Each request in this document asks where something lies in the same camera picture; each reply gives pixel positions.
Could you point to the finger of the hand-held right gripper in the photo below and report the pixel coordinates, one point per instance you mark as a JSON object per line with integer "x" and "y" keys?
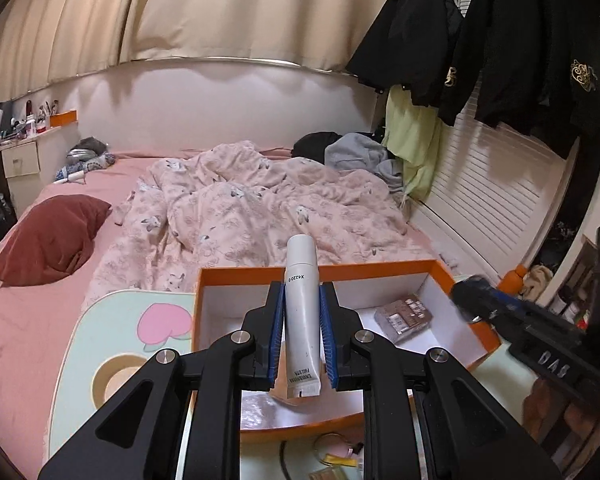
{"x": 475, "y": 295}

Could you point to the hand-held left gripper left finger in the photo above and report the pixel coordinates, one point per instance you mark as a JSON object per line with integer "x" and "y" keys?
{"x": 277, "y": 335}

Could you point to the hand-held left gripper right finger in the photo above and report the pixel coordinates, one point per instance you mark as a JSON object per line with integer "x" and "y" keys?
{"x": 328, "y": 340}

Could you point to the white cosmetic tube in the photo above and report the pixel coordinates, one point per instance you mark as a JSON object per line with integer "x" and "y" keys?
{"x": 300, "y": 310}

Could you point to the orange cardboard box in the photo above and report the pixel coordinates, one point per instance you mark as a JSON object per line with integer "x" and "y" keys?
{"x": 220, "y": 320}

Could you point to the brown packet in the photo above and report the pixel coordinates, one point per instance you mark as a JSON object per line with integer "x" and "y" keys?
{"x": 402, "y": 320}

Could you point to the person's right hand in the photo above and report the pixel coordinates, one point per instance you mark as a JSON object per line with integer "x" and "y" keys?
{"x": 550, "y": 410}

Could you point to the orange bottle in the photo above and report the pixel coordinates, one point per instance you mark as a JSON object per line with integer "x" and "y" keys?
{"x": 512, "y": 280}

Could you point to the beige cloth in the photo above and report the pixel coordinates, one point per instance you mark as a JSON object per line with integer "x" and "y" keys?
{"x": 537, "y": 280}

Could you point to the white louvered panel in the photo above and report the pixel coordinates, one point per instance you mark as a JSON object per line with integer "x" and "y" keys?
{"x": 490, "y": 185}

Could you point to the pink printed blanket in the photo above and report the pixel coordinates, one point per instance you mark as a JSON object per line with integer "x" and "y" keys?
{"x": 230, "y": 210}

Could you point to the yellow-green garment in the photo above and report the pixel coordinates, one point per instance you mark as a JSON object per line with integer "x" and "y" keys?
{"x": 410, "y": 135}

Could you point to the grey hoodie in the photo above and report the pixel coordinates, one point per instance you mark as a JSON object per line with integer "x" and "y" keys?
{"x": 355, "y": 152}

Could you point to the black cloth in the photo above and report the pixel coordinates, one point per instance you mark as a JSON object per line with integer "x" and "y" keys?
{"x": 312, "y": 145}

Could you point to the black jacket gold embroidery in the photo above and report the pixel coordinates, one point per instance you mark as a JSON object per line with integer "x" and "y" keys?
{"x": 405, "y": 35}
{"x": 530, "y": 60}

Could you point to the pink bed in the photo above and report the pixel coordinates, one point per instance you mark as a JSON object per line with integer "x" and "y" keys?
{"x": 30, "y": 335}

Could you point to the red pillow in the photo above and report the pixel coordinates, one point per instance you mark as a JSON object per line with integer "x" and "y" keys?
{"x": 50, "y": 235}

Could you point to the blue white patterned cloth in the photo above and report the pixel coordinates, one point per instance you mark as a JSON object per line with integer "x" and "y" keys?
{"x": 90, "y": 164}

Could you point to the grey cloth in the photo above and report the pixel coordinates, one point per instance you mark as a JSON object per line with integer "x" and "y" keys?
{"x": 90, "y": 145}

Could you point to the small orange box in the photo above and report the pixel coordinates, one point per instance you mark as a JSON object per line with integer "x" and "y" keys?
{"x": 62, "y": 120}

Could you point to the cream nightstand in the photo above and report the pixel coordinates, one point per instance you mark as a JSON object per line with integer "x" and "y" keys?
{"x": 22, "y": 160}

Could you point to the clutter of cosmetic bottles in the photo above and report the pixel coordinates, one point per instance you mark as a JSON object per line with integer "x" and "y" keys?
{"x": 30, "y": 122}

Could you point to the beige curtain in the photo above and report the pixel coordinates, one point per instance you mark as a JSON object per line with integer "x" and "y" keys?
{"x": 205, "y": 10}

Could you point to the silver rail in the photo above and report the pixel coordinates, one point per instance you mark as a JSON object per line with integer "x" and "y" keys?
{"x": 230, "y": 61}

